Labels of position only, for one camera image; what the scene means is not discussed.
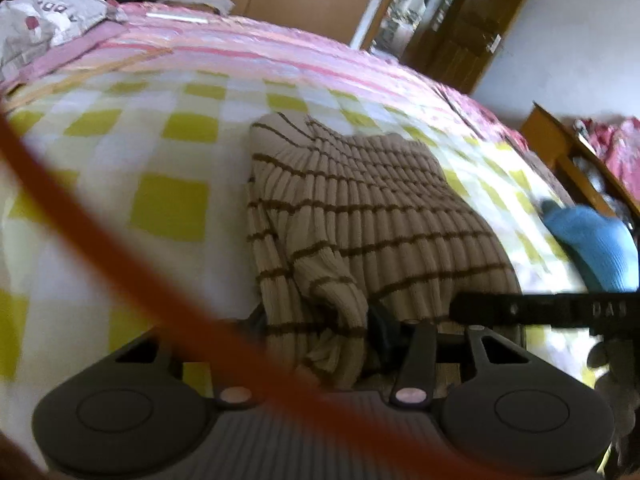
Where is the blue knit cloth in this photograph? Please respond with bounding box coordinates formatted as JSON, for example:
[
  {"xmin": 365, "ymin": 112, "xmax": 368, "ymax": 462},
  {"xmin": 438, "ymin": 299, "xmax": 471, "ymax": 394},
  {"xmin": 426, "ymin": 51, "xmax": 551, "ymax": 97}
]
[{"xmin": 541, "ymin": 199, "xmax": 640, "ymax": 293}]

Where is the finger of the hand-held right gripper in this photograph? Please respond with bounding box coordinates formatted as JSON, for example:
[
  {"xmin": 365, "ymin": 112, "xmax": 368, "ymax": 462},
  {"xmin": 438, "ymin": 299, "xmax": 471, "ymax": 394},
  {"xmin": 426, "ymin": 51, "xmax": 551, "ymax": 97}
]
[{"xmin": 449, "ymin": 290, "xmax": 591, "ymax": 331}]

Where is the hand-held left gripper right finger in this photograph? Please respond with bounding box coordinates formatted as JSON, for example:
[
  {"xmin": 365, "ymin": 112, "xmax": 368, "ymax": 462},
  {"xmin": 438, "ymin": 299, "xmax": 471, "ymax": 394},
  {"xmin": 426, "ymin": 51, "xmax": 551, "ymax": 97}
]
[{"xmin": 367, "ymin": 305, "xmax": 532, "ymax": 409}]

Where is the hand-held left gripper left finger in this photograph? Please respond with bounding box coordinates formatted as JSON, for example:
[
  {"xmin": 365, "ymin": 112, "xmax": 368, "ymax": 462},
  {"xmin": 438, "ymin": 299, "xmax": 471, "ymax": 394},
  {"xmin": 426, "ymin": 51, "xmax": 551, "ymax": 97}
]
[{"xmin": 114, "ymin": 304, "xmax": 268, "ymax": 409}]

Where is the beige brown-striped knit sweater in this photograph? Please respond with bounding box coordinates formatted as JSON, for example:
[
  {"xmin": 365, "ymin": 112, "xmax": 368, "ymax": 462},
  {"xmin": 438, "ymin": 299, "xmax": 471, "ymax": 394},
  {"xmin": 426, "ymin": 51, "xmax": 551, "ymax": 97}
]
[{"xmin": 245, "ymin": 112, "xmax": 523, "ymax": 391}]

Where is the pink striped quilt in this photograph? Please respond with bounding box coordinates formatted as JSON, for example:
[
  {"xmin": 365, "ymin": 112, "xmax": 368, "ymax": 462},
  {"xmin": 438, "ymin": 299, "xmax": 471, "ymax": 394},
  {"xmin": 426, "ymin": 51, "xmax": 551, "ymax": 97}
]
[{"xmin": 0, "ymin": 0, "xmax": 531, "ymax": 161}]

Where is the grey pillow with pink print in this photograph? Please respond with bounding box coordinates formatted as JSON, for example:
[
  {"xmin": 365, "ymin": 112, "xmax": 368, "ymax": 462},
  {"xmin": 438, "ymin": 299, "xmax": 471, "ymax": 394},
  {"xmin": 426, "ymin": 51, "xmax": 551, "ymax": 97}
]
[{"xmin": 0, "ymin": 0, "xmax": 110, "ymax": 81}]

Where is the white crumpled cloth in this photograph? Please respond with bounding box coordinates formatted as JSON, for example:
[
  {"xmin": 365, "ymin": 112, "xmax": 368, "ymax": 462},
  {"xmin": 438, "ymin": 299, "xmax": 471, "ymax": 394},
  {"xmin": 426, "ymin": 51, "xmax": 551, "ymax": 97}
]
[{"xmin": 165, "ymin": 0, "xmax": 236, "ymax": 15}]

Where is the yellow white checked blanket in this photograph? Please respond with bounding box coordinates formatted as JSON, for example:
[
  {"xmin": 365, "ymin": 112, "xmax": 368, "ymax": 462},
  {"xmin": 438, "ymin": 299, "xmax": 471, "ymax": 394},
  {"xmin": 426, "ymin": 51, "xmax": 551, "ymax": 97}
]
[{"xmin": 0, "ymin": 67, "xmax": 601, "ymax": 401}]

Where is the orange cable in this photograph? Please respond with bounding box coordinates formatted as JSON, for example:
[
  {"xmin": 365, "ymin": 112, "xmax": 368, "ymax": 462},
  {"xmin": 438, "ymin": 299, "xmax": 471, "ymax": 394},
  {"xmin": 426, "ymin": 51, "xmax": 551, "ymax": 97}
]
[{"xmin": 0, "ymin": 105, "xmax": 481, "ymax": 480}]

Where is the dark wooden door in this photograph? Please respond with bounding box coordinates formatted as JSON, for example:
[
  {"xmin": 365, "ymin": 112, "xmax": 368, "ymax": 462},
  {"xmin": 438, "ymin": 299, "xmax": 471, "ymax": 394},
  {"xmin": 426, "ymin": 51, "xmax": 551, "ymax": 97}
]
[{"xmin": 400, "ymin": 0, "xmax": 546, "ymax": 95}]

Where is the pink patterned cloth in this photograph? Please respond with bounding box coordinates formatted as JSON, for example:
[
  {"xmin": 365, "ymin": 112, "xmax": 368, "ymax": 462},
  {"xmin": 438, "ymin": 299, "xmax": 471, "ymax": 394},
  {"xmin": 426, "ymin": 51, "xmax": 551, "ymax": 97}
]
[{"xmin": 575, "ymin": 116, "xmax": 640, "ymax": 188}]

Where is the grey fleece clothing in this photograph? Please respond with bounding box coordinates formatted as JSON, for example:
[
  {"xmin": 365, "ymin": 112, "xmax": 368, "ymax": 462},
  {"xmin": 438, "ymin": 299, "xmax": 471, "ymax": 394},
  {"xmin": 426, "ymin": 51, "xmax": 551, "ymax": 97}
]
[{"xmin": 585, "ymin": 342, "xmax": 640, "ymax": 466}]

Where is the white flat strip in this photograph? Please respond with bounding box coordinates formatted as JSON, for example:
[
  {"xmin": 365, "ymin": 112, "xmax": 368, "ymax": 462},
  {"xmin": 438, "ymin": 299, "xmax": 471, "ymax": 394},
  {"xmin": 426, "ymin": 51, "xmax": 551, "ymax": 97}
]
[{"xmin": 149, "ymin": 12, "xmax": 208, "ymax": 24}]

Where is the light wooden furniture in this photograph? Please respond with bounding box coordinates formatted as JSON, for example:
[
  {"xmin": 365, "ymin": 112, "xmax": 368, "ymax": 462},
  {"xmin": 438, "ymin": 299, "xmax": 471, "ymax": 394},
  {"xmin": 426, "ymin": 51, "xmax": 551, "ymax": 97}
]
[{"xmin": 520, "ymin": 101, "xmax": 640, "ymax": 226}]

